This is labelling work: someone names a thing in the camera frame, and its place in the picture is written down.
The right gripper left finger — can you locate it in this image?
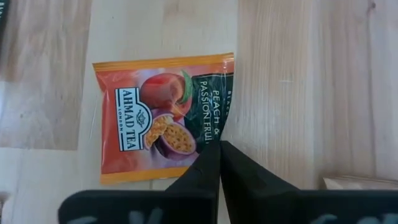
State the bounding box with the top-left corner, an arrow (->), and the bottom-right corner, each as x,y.
57,141 -> 221,224

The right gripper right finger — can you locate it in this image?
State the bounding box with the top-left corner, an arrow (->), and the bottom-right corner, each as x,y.
220,141 -> 398,224

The gold vanilla cinnamon tea packet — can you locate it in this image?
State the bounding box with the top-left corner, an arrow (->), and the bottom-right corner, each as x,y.
322,175 -> 398,191

